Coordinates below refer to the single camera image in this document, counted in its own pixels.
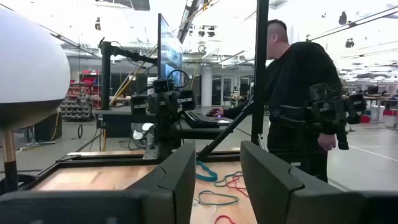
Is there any teal rubber band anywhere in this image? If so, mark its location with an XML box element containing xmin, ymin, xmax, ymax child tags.
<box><xmin>197</xmin><ymin>190</ymin><xmax>240</xmax><ymax>207</ymax></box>
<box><xmin>195</xmin><ymin>160</ymin><xmax>218</xmax><ymax>183</ymax></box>

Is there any black desk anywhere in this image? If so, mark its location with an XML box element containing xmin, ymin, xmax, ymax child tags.
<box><xmin>93</xmin><ymin>105</ymin><xmax>233</xmax><ymax>140</ymax></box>

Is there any grey floor fan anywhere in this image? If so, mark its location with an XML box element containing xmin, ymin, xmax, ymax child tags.
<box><xmin>130</xmin><ymin>122</ymin><xmax>155</xmax><ymax>149</ymax></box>

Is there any white building column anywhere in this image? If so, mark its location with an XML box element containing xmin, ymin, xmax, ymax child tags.
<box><xmin>200</xmin><ymin>64</ymin><xmax>213</xmax><ymax>108</ymax></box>

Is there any person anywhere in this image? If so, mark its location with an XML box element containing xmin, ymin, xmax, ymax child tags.
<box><xmin>210</xmin><ymin>19</ymin><xmax>343</xmax><ymax>184</ymax></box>

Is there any large black monitor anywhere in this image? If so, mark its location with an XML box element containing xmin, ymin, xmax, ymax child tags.
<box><xmin>157</xmin><ymin>13</ymin><xmax>184</xmax><ymax>88</ymax></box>

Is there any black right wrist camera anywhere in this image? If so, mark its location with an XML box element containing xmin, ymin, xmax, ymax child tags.
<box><xmin>152</xmin><ymin>78</ymin><xmax>175</xmax><ymax>94</ymax></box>

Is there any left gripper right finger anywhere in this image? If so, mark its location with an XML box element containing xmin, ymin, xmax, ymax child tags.
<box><xmin>240</xmin><ymin>140</ymin><xmax>341</xmax><ymax>224</ymax></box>

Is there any thin blue rubber band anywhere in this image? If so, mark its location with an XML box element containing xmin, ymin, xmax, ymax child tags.
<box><xmin>214</xmin><ymin>170</ymin><xmax>244</xmax><ymax>188</ymax></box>

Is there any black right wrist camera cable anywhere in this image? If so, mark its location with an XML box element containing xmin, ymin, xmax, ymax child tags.
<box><xmin>167</xmin><ymin>69</ymin><xmax>190</xmax><ymax>90</ymax></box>

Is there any black keyboard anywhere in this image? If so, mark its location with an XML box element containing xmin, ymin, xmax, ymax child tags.
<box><xmin>182</xmin><ymin>110</ymin><xmax>221</xmax><ymax>129</ymax></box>

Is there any white globe table lamp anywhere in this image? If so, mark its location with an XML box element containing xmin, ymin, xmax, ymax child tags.
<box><xmin>0</xmin><ymin>6</ymin><xmax>71</xmax><ymax>195</ymax></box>

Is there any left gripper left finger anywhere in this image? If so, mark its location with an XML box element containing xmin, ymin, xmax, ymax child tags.
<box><xmin>126</xmin><ymin>140</ymin><xmax>197</xmax><ymax>224</ymax></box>

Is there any red storage shelving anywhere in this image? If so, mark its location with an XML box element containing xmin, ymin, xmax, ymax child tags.
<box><xmin>60</xmin><ymin>70</ymin><xmax>103</xmax><ymax>122</ymax></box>

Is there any thin red rubber band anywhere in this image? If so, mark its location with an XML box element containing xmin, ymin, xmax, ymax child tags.
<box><xmin>226</xmin><ymin>175</ymin><xmax>249</xmax><ymax>198</ymax></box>

